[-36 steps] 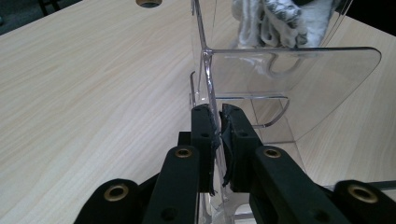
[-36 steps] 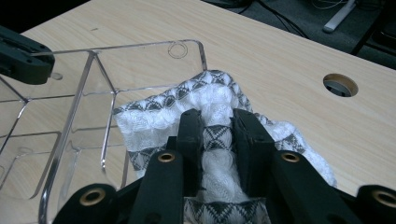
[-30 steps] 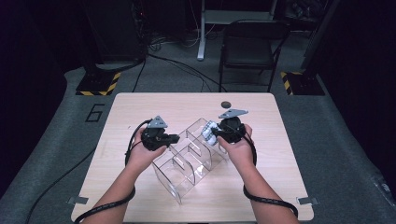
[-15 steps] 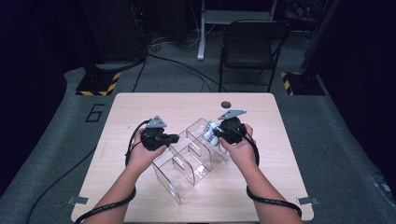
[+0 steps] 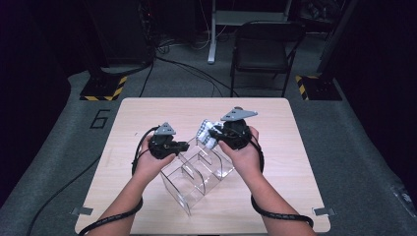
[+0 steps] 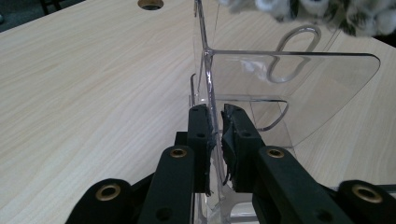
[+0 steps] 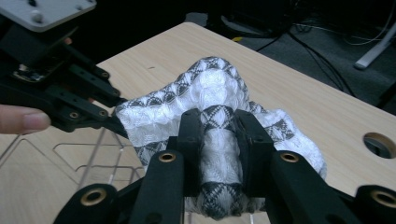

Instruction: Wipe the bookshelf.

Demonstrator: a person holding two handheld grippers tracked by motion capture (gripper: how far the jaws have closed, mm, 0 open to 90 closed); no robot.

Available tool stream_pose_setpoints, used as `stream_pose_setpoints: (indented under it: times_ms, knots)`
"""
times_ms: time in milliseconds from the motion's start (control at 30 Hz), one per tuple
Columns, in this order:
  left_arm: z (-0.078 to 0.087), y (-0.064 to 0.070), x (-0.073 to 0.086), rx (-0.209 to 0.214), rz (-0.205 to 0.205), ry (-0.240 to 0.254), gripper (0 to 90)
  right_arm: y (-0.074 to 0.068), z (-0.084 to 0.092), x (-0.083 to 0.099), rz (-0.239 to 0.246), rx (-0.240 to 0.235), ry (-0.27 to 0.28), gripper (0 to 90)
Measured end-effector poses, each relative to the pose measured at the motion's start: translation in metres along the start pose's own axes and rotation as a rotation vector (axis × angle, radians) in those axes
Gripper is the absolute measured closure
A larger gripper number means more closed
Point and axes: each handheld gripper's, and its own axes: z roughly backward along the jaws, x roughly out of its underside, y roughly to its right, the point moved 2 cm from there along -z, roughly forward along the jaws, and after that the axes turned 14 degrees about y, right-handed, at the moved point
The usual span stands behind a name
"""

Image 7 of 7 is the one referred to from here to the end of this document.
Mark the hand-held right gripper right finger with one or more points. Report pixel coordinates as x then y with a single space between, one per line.
289 186

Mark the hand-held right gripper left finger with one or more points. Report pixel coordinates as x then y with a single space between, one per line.
168 186

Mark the clear acrylic organizer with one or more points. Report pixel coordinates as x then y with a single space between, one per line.
93 155

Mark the white black patterned cloth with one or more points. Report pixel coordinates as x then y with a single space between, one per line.
214 87

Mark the black stand yellow striped base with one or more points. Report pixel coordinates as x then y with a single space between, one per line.
236 31

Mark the white metal desk frame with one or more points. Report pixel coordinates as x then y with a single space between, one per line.
373 54

